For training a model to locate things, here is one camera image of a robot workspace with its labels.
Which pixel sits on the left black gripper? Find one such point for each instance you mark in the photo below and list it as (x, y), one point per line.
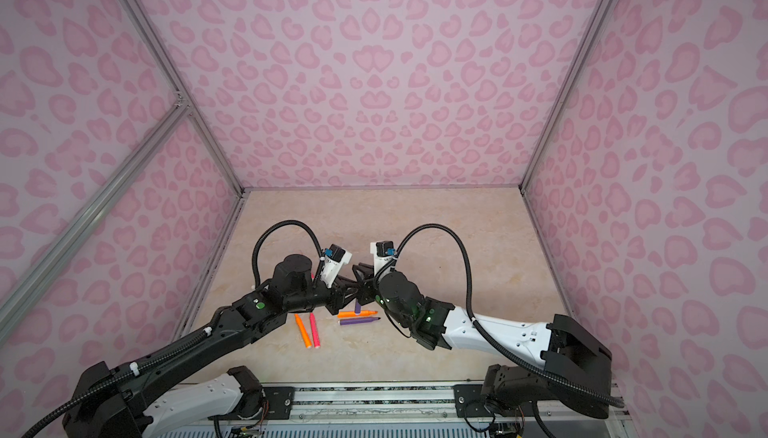
(337, 299)

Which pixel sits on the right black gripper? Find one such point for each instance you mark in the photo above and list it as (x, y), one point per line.
(363, 274)

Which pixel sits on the orange highlighter pen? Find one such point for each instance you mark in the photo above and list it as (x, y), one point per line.
(307, 341)
(348, 315)

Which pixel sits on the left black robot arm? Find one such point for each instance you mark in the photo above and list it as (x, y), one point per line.
(115, 402)

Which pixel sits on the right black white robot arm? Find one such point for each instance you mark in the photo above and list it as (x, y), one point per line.
(555, 360)

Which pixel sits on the pink highlighter pen left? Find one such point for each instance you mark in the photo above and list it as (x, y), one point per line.
(314, 330)

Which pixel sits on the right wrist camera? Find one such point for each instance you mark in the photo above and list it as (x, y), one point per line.
(384, 257)

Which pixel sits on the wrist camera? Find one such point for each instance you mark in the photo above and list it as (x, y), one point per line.
(334, 259)
(384, 257)

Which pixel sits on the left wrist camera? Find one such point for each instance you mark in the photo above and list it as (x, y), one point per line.
(334, 259)

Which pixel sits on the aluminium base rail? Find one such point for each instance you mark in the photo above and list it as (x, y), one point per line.
(400, 409)

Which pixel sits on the diagonal aluminium frame bar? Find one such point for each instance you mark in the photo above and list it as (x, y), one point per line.
(39, 278)

